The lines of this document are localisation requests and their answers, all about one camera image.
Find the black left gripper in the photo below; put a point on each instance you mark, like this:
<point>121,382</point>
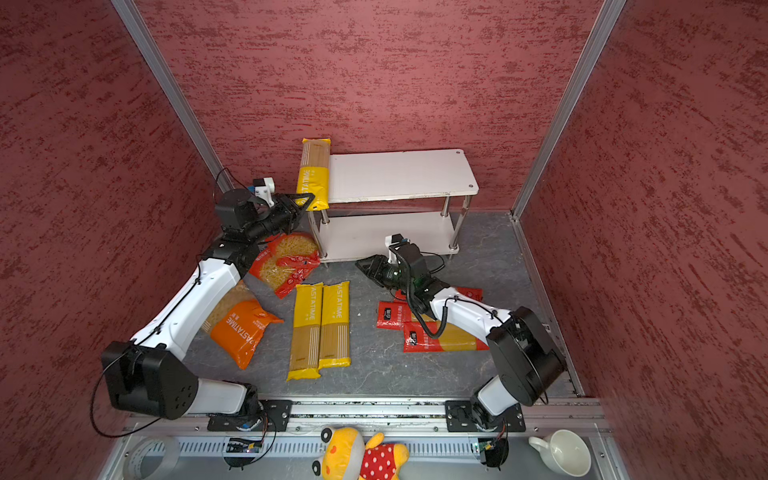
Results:
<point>289,207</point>

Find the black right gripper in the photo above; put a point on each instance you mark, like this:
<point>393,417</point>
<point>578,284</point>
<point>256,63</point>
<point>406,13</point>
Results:
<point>376,272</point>

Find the yellow spaghetti bag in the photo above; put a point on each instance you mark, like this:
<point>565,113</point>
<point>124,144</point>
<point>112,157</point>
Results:
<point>305,342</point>
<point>314,172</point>
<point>334,350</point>

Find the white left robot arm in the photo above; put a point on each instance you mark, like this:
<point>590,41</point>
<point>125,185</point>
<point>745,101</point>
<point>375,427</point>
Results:
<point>146,374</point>

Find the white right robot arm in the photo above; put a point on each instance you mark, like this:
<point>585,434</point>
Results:
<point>526,358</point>

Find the white two-tier shelf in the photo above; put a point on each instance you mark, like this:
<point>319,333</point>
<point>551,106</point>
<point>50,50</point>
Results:
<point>365,179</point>

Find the red spaghetti bag middle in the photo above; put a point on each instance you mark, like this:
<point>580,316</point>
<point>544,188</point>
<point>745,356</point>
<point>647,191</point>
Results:
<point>394,316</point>

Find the red spaghetti bag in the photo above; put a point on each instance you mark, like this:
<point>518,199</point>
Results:
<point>452,339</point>
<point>472,293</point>
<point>394,316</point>

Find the red macaroni bag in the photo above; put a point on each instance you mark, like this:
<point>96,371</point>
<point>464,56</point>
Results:
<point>286,262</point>

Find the red spaghetti bag back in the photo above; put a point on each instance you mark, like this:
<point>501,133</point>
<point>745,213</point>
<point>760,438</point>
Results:
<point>472,293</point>

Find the red spaghetti bag front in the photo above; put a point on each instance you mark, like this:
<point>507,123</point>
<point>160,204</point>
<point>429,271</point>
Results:
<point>452,339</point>

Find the orange macaroni bag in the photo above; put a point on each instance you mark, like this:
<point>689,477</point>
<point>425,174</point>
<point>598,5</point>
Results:
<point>238,323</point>

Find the yellow plush toy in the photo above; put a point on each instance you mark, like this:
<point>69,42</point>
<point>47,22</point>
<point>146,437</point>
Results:
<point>349,456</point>

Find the white ceramic cup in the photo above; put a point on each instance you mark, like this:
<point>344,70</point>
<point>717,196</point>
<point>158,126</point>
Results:
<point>563,452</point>

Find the clear tape roll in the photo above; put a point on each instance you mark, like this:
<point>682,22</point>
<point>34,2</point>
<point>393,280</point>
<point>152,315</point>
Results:
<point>152,458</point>

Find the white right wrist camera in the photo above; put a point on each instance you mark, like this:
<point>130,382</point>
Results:
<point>392,241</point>

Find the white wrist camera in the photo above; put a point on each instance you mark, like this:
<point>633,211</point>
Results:
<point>392,241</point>
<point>263,190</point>

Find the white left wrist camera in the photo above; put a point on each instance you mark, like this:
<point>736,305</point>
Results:
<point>263,190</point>

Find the aluminium corner post left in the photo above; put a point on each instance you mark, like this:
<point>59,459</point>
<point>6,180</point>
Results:
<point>132,19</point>

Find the aluminium corner post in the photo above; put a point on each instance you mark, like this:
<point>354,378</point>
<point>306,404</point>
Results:
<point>602,28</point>
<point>132,19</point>

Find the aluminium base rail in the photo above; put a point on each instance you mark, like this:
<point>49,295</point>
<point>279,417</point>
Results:
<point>432,428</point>

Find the aluminium corner post right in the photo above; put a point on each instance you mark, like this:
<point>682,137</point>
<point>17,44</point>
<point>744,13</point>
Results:
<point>602,28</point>

